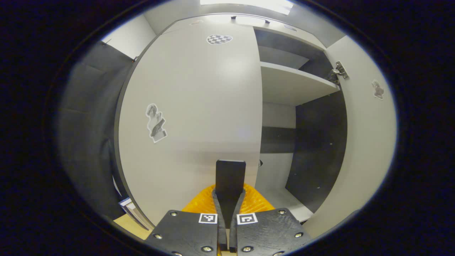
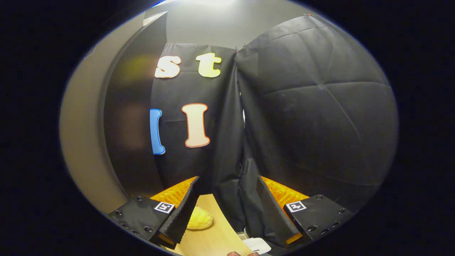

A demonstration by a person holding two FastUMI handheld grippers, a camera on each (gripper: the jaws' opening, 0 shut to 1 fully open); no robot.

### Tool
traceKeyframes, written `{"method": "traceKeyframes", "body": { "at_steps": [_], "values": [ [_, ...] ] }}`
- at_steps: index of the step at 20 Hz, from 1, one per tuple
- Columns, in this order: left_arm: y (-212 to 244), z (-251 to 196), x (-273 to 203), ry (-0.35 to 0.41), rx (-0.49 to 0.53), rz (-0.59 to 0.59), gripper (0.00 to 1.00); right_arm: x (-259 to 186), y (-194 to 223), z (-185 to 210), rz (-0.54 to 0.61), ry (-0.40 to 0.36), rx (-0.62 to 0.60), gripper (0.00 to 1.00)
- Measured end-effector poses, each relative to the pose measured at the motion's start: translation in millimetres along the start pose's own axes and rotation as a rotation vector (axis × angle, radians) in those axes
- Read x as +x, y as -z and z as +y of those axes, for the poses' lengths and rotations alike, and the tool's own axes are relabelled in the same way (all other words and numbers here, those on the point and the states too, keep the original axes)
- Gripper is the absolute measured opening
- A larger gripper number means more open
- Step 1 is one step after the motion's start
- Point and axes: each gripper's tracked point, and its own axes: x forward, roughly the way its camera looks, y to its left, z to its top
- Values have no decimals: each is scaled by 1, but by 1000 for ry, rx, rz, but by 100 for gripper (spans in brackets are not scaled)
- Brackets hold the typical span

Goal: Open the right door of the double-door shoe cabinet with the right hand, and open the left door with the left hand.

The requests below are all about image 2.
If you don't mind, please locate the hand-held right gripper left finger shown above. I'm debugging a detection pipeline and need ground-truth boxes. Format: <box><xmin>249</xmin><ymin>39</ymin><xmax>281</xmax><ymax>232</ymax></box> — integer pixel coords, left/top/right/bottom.
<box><xmin>108</xmin><ymin>176</ymin><xmax>200</xmax><ymax>249</ymax></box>

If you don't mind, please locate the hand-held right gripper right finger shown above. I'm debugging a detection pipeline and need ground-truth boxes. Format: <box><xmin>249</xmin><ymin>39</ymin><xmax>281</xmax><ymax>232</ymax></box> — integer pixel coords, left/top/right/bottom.
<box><xmin>257</xmin><ymin>175</ymin><xmax>354</xmax><ymax>248</ymax></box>

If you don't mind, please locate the beige double-door shoe cabinet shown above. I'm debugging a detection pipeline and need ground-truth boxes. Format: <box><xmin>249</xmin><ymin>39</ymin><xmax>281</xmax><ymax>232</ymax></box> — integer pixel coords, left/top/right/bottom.
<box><xmin>101</xmin><ymin>11</ymin><xmax>168</xmax><ymax>199</ymax></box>

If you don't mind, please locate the beige shoe cabinet door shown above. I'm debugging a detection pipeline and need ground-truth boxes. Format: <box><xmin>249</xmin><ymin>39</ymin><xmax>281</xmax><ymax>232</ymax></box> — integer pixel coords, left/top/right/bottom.
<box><xmin>60</xmin><ymin>16</ymin><xmax>147</xmax><ymax>214</ymax></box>

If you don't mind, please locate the yellow round bun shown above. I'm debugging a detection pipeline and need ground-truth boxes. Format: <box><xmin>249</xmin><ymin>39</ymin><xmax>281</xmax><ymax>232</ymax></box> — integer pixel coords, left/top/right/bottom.
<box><xmin>186</xmin><ymin>206</ymin><xmax>214</xmax><ymax>230</ymax></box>

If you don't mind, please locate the white flat device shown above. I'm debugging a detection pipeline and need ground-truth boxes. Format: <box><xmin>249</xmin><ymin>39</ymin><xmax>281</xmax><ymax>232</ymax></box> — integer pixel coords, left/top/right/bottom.
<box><xmin>242</xmin><ymin>238</ymin><xmax>272</xmax><ymax>255</ymax></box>

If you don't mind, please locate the black backdrop cloth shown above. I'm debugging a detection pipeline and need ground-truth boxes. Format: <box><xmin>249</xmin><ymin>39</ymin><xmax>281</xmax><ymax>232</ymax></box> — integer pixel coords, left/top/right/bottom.
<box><xmin>151</xmin><ymin>14</ymin><xmax>399</xmax><ymax>237</ymax></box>

